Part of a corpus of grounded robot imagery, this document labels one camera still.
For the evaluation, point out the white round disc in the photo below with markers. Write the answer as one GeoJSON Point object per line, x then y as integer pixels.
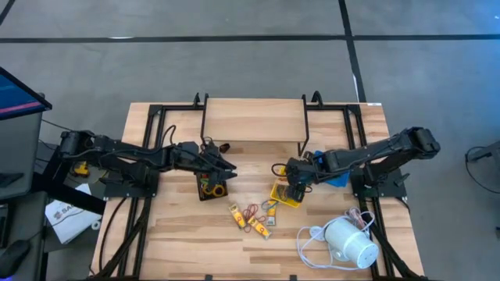
{"type": "Point", "coordinates": [316, 233]}

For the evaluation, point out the black computer mouse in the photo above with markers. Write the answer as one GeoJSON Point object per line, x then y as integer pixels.
{"type": "Point", "coordinates": [13, 255]}

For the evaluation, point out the black keyboard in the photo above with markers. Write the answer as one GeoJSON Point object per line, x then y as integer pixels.
{"type": "Point", "coordinates": [3, 226]}

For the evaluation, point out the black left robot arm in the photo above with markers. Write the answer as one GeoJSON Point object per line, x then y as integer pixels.
{"type": "Point", "coordinates": [129, 150]}

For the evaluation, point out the grey desk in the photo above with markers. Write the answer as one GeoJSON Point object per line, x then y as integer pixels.
{"type": "Point", "coordinates": [19, 156]}

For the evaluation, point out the black support strut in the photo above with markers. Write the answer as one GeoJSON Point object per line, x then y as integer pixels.
{"type": "Point", "coordinates": [70, 195]}

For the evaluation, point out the black metal table frame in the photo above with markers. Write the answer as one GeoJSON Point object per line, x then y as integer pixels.
{"type": "Point", "coordinates": [153, 109]}

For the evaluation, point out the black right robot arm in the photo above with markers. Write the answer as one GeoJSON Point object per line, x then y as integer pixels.
{"type": "Point", "coordinates": [371, 150]}

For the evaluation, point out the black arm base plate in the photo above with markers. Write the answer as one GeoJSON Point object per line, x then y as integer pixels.
{"type": "Point", "coordinates": [390, 189]}
{"type": "Point", "coordinates": [117, 191]}

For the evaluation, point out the yellow plastic basket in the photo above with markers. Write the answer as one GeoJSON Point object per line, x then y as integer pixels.
{"type": "Point", "coordinates": [278, 193]}

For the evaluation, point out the black mesh basket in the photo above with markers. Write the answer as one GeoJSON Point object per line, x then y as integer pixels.
{"type": "Point", "coordinates": [198, 191]}

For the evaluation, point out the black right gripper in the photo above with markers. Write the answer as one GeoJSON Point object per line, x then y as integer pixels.
{"type": "Point", "coordinates": [302, 171]}

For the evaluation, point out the yellow black plug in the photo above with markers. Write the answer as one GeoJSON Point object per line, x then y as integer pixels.
{"type": "Point", "coordinates": [82, 169]}

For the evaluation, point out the blue rubber band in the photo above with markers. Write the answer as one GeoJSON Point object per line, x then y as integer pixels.
{"type": "Point", "coordinates": [263, 205]}

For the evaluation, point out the wooden shelf with black legs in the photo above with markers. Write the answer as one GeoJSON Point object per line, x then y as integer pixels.
{"type": "Point", "coordinates": [254, 119]}

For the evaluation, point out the large blue-screen monitor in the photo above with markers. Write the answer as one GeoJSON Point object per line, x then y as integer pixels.
{"type": "Point", "coordinates": [15, 97]}

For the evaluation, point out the white cylindrical device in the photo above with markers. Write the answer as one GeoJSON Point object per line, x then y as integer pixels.
{"type": "Point", "coordinates": [351, 242]}

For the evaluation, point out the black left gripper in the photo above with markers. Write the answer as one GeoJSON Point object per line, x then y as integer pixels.
{"type": "Point", "coordinates": [199, 160]}

